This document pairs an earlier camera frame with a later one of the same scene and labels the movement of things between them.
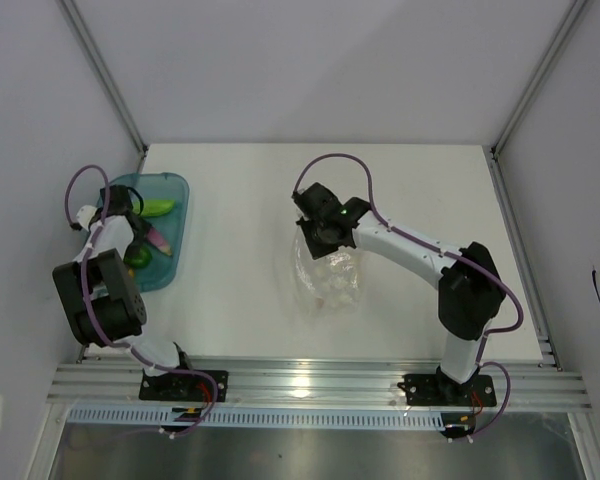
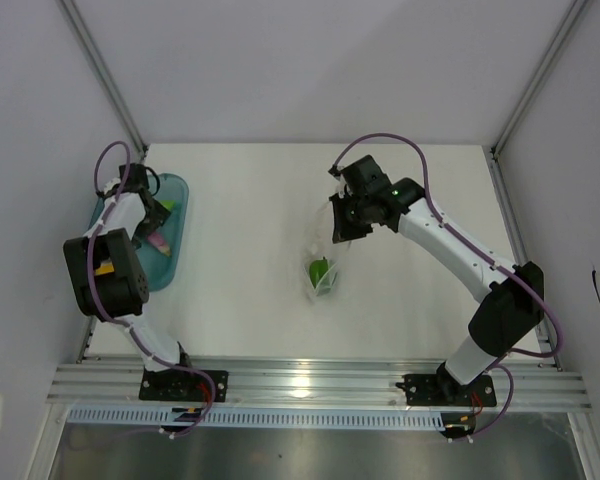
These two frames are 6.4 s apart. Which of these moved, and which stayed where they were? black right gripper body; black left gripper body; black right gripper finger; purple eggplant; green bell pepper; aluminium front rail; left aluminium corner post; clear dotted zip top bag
Moved: black left gripper body; black right gripper finger; black right gripper body; clear dotted zip top bag; green bell pepper
Stayed: left aluminium corner post; aluminium front rail; purple eggplant
